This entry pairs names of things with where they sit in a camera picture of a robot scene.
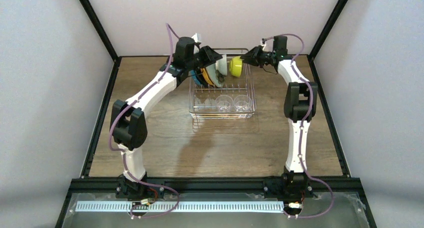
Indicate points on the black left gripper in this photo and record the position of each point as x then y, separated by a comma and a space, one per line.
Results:
205, 56

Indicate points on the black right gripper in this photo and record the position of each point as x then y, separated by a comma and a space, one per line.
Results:
257, 56

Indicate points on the pale green glass bowl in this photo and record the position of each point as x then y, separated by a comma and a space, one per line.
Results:
221, 66

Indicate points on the orange polka dot plate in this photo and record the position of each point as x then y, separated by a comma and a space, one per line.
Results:
206, 77

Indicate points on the yellow green bowl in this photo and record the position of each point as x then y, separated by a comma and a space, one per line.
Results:
236, 66

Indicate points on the blue polka dot plate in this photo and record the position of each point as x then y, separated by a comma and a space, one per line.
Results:
195, 78

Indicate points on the metal wire dish rack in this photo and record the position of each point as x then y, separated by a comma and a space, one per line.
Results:
201, 103

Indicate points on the small clear plastic cup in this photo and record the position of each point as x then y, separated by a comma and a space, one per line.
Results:
224, 103

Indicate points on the pale green flower plate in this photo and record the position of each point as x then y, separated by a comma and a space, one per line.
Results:
217, 79

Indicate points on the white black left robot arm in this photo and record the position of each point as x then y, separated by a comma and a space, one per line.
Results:
128, 129

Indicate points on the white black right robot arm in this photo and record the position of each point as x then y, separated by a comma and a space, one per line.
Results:
299, 105

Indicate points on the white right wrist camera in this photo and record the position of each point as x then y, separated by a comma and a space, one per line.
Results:
263, 44

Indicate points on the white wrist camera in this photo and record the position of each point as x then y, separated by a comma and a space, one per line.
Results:
263, 44
197, 39

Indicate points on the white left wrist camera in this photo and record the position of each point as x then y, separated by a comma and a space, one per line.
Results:
197, 39

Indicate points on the black aluminium frame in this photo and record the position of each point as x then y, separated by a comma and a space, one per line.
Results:
270, 186

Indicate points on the white slotted cable duct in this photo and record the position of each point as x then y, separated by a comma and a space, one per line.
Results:
183, 206

